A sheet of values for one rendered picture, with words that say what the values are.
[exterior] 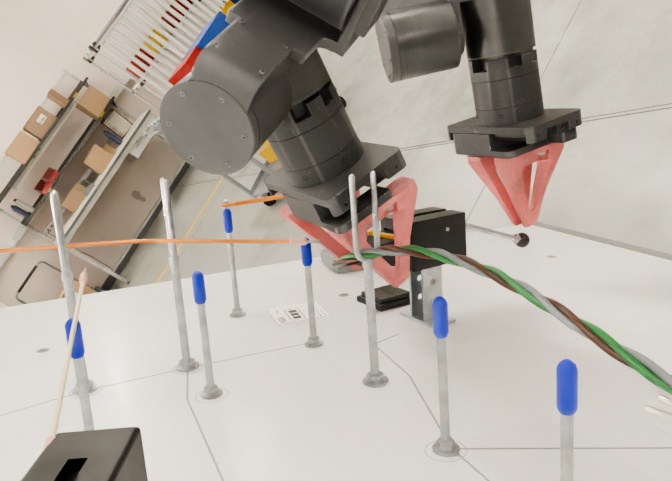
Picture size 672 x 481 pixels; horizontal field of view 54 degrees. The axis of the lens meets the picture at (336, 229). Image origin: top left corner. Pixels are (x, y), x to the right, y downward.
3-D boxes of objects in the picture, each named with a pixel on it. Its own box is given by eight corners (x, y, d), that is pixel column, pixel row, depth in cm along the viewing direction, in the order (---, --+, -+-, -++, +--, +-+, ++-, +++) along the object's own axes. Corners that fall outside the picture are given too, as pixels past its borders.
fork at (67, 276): (72, 387, 47) (39, 191, 44) (98, 381, 48) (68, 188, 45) (71, 398, 45) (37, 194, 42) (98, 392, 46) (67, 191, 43)
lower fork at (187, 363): (173, 365, 50) (149, 178, 47) (197, 360, 50) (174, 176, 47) (177, 374, 48) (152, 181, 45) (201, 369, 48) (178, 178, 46)
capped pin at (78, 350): (105, 456, 37) (82, 311, 36) (112, 467, 36) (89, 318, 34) (78, 465, 37) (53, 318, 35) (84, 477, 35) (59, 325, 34)
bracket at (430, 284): (456, 322, 54) (453, 263, 53) (433, 328, 53) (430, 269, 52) (421, 308, 58) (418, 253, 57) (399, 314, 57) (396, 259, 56)
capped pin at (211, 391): (203, 390, 45) (189, 268, 43) (225, 389, 45) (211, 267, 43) (197, 400, 43) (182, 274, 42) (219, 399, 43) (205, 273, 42)
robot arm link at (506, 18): (538, -30, 51) (512, -23, 57) (453, -11, 51) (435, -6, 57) (548, 59, 53) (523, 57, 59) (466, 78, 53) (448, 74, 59)
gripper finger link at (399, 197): (385, 320, 46) (329, 210, 42) (333, 292, 52) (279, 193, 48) (453, 262, 48) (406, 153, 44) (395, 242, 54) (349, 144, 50)
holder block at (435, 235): (467, 259, 54) (465, 211, 53) (413, 272, 51) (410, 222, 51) (434, 250, 58) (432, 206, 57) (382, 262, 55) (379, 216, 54)
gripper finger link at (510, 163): (522, 241, 56) (507, 135, 54) (465, 229, 62) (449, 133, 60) (575, 216, 59) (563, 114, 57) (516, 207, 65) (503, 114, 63)
